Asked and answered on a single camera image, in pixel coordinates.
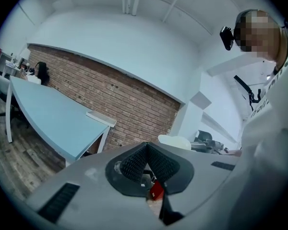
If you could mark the black office chair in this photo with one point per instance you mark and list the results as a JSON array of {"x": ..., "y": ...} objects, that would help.
[{"x": 13, "y": 109}]

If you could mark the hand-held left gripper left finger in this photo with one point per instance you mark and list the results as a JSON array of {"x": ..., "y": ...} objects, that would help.
[{"x": 127, "y": 171}]

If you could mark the white board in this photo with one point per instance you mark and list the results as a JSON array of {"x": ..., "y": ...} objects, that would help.
[{"x": 100, "y": 120}]

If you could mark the person's right forearm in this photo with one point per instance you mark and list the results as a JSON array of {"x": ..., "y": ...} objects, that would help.
[{"x": 234, "y": 153}]

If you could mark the person's head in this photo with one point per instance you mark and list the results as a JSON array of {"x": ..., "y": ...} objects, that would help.
[{"x": 261, "y": 37}]

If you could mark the black head camera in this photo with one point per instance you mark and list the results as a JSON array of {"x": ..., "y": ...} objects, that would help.
[{"x": 227, "y": 37}]

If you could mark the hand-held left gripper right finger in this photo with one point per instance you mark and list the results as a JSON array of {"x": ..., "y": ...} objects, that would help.
[{"x": 175, "y": 174}]

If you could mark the white wall box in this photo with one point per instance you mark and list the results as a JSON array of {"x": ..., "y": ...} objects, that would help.
[{"x": 201, "y": 100}]

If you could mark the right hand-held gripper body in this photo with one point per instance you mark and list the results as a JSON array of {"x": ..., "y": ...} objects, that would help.
[{"x": 206, "y": 141}]

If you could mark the white desk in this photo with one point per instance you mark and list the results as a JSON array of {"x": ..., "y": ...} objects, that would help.
[{"x": 10, "y": 67}]

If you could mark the white table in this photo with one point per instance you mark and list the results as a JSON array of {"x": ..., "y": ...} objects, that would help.
[{"x": 50, "y": 114}]

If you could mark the red box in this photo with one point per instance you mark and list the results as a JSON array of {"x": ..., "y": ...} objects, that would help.
[{"x": 157, "y": 190}]

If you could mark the person's white shirt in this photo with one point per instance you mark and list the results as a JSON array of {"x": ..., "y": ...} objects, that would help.
[{"x": 273, "y": 133}]

